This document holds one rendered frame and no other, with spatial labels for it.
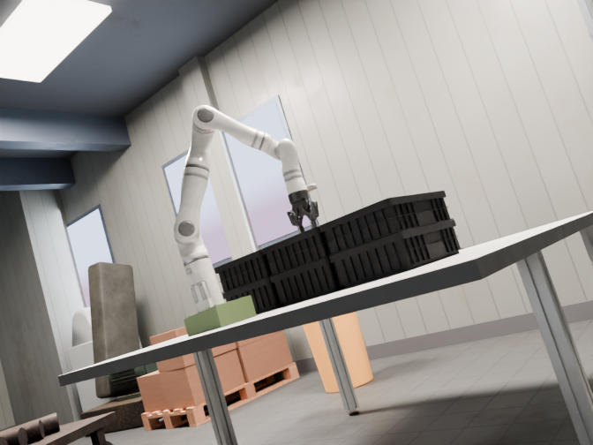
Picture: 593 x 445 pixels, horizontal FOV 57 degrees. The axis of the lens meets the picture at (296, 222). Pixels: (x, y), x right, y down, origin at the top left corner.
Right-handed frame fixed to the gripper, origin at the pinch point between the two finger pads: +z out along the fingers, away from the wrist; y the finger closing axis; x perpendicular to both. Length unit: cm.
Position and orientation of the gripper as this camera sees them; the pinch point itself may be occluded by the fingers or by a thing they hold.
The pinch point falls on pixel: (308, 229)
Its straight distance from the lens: 200.4
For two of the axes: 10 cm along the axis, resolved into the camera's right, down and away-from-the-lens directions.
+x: 6.5, -0.9, 7.5
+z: 2.8, 9.5, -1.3
